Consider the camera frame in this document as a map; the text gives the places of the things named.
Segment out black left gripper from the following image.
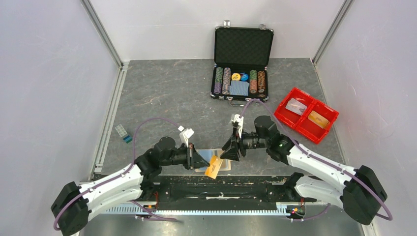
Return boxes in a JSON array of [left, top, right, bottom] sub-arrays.
[[160, 143, 209, 170]]

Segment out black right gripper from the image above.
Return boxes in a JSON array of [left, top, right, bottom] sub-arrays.
[[220, 126, 269, 161]]

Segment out beige leather card holder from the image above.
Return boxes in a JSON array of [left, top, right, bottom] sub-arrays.
[[195, 148, 232, 173]]

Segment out orange VIP card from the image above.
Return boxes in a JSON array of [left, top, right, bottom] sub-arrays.
[[205, 155, 223, 179]]

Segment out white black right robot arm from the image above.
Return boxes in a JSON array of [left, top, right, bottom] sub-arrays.
[[220, 115, 387, 225]]

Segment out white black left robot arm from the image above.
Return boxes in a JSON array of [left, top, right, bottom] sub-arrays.
[[51, 137, 209, 236]]

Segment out blue playing card deck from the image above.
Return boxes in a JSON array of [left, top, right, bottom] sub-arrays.
[[229, 80, 249, 96]]

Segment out white card in bin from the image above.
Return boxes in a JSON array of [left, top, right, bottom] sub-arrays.
[[285, 98, 307, 116]]

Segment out yellow card in bin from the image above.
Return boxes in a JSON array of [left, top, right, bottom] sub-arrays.
[[308, 111, 329, 129]]

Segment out pink white chip row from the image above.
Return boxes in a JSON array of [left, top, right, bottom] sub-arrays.
[[222, 67, 231, 95]]

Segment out yellow dealer chip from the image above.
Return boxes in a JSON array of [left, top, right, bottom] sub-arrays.
[[231, 73, 241, 81]]

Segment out blue dealer chip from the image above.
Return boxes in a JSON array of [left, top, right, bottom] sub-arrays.
[[240, 73, 249, 81]]

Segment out orange brown chip row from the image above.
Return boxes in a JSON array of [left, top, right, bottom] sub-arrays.
[[257, 71, 266, 98]]

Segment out green orange chip row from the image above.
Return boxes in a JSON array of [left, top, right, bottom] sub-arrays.
[[249, 70, 258, 94]]

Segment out green purple chip row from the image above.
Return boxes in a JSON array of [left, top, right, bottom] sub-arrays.
[[214, 67, 223, 94]]

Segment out red double plastic bin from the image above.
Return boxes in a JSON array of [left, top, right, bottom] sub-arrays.
[[274, 88, 339, 144]]

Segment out black poker chip case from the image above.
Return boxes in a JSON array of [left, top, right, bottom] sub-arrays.
[[210, 20, 274, 102]]

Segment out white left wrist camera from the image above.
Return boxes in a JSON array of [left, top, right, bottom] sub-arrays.
[[178, 125, 194, 147]]

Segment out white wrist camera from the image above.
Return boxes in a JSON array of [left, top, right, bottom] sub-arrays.
[[230, 114, 244, 138], [178, 125, 194, 147]]

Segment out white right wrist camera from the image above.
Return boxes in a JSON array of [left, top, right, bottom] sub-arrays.
[[230, 114, 244, 138]]

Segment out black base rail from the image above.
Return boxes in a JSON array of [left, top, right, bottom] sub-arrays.
[[136, 176, 316, 210]]

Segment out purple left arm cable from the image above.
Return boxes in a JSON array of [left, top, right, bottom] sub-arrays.
[[53, 118, 183, 231]]

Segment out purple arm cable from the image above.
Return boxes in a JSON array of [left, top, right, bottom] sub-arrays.
[[240, 98, 393, 222], [53, 118, 183, 231]]

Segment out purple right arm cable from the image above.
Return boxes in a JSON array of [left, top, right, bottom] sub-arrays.
[[240, 98, 393, 222]]

